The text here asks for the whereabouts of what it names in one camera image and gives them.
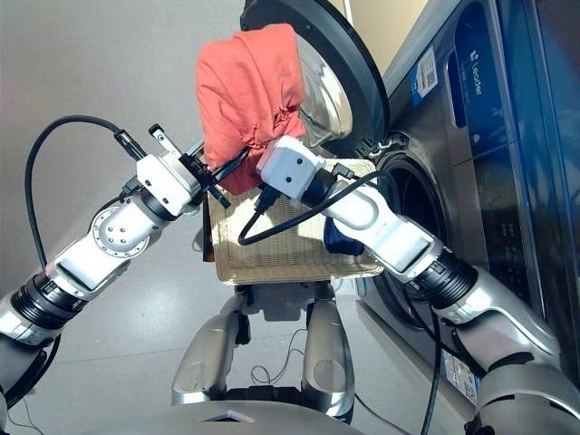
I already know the grey washing machine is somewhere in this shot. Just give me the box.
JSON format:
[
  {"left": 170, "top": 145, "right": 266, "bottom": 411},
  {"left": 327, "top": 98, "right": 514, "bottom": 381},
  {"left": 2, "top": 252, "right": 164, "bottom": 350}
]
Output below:
[{"left": 354, "top": 0, "right": 580, "bottom": 435}]

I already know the dark blue garment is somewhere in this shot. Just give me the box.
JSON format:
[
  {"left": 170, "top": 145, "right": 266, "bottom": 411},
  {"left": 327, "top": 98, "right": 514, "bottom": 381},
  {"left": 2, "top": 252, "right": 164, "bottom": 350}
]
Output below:
[{"left": 322, "top": 216, "right": 366, "bottom": 257}]

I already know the colourful machine sticker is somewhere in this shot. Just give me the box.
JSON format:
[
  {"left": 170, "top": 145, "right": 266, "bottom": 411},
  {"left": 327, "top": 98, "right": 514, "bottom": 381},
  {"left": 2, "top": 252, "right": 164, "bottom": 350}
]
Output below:
[{"left": 438, "top": 349, "right": 482, "bottom": 408}]

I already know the silver robot torso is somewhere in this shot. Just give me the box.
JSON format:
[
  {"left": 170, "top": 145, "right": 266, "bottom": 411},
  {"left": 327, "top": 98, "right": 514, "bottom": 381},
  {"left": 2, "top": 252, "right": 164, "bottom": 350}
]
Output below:
[{"left": 81, "top": 387, "right": 359, "bottom": 435}]

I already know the pale woven basket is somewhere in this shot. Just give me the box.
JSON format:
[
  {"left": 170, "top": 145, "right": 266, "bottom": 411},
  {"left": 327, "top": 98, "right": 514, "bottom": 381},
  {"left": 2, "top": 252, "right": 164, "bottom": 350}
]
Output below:
[{"left": 206, "top": 157, "right": 386, "bottom": 286}]

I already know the orange-red garment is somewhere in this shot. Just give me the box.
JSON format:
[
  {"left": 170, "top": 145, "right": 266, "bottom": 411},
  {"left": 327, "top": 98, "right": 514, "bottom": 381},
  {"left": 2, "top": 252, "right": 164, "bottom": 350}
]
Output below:
[{"left": 195, "top": 23, "right": 307, "bottom": 194}]

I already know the round washing machine door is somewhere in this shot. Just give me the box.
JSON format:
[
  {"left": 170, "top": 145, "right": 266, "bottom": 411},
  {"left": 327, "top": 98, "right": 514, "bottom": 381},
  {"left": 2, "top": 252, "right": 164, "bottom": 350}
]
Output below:
[{"left": 238, "top": 0, "right": 392, "bottom": 153}]

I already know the thin grey floor cable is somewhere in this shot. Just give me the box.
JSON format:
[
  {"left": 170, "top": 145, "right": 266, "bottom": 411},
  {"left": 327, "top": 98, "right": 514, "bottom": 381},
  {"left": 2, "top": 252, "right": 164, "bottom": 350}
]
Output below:
[{"left": 251, "top": 328, "right": 312, "bottom": 386}]

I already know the blue white machine label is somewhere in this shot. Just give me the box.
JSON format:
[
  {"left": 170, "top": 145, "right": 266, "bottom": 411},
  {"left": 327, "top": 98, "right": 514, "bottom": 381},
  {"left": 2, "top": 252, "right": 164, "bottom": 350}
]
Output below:
[{"left": 409, "top": 44, "right": 441, "bottom": 99}]

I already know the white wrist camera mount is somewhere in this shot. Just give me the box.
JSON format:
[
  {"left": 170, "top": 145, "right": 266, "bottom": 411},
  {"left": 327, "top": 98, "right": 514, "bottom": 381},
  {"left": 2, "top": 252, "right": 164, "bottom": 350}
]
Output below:
[
  {"left": 256, "top": 135, "right": 328, "bottom": 206},
  {"left": 135, "top": 151, "right": 204, "bottom": 217}
]

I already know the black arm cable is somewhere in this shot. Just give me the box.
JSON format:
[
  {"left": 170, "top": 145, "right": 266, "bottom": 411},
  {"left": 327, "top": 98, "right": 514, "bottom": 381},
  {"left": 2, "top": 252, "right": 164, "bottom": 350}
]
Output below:
[
  {"left": 0, "top": 115, "right": 150, "bottom": 411},
  {"left": 237, "top": 161, "right": 443, "bottom": 435}
]

